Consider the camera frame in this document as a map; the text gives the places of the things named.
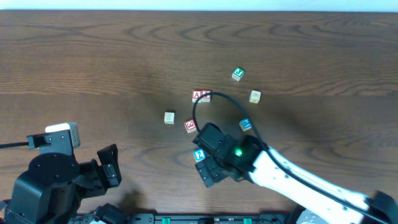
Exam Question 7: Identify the plain cream wooden block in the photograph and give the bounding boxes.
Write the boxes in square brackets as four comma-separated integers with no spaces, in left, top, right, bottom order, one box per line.
[164,112,175,124]

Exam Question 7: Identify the blue number 2 block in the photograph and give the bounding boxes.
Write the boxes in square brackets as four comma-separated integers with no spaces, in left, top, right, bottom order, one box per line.
[193,149,206,162]

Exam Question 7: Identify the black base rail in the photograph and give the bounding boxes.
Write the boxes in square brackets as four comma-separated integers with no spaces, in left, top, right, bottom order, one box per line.
[124,213,296,224]

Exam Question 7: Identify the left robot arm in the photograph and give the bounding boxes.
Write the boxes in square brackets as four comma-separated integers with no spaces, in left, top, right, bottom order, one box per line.
[1,144,122,223]

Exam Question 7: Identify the red letter C block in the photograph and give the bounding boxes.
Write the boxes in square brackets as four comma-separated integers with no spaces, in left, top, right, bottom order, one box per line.
[184,119,197,133]

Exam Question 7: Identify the red letter A block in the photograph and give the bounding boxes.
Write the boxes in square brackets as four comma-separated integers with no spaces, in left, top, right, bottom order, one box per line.
[192,90,201,103]

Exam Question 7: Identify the blue letter P block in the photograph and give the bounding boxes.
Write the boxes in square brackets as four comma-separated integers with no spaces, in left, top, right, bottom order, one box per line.
[239,118,252,131]

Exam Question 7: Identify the yellow picture wooden block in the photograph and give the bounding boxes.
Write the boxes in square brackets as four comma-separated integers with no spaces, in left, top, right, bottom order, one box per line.
[249,90,262,104]

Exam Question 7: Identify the red letter I block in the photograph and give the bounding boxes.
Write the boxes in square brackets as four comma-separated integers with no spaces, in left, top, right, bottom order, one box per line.
[201,90,211,103]

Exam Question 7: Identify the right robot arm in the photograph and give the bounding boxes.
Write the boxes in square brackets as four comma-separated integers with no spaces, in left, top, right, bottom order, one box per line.
[193,123,397,223]

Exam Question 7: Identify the green letter J block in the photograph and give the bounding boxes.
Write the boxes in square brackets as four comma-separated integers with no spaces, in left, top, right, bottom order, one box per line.
[231,67,245,81]

